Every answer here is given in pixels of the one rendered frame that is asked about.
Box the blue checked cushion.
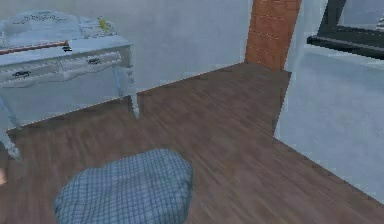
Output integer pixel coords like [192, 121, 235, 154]
[54, 148, 195, 224]

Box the orange brick pillar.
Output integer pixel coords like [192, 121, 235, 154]
[244, 0, 303, 73]

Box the small yellow object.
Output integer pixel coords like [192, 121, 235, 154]
[97, 15, 111, 33]

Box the white desk with drawers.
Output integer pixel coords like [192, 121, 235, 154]
[0, 9, 141, 160]

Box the brown wooden baseball bat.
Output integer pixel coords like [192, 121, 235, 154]
[0, 40, 70, 56]

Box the black framed window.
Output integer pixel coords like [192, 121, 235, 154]
[306, 0, 384, 61]

